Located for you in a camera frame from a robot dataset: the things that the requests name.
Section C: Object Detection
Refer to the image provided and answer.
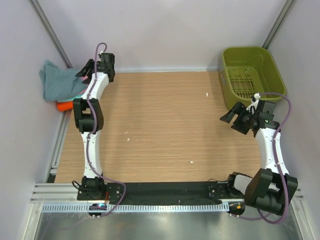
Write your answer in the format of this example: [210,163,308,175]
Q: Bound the white slotted cable duct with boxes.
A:
[42,202,229,214]

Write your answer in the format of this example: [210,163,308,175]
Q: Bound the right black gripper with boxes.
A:
[220,101,258,135]

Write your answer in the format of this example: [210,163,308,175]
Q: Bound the front aluminium rail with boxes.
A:
[29,180,305,204]

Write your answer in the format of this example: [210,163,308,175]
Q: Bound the left corner aluminium post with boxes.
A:
[28,0,73,68]

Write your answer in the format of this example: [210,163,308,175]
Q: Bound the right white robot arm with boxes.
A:
[220,99,298,216]

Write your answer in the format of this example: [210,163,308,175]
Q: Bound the grey-blue t-shirt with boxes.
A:
[39,60,87,102]

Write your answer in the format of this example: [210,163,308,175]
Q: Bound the turquoise folded t-shirt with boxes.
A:
[57,91,85,103]

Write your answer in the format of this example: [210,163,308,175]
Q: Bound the aluminium rail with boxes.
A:
[29,180,305,204]
[45,110,72,183]

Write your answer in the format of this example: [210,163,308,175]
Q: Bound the green plastic basket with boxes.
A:
[218,46,287,110]

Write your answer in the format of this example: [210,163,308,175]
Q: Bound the right corner aluminium post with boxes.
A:
[261,0,297,50]

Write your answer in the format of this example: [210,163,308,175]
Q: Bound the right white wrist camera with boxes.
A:
[249,93,261,108]

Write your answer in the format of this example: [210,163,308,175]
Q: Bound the orange folded t-shirt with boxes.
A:
[56,101,73,112]

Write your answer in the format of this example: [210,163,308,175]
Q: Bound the pink folded t-shirt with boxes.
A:
[82,76,88,84]

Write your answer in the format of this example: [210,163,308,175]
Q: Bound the corner aluminium post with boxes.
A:
[261,0,297,50]
[28,0,73,68]

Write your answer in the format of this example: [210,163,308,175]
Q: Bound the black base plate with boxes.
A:
[77,181,244,206]

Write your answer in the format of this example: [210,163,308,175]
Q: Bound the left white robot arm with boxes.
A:
[72,52,115,201]

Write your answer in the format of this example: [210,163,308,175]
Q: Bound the left aluminium rail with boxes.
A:
[45,110,72,183]

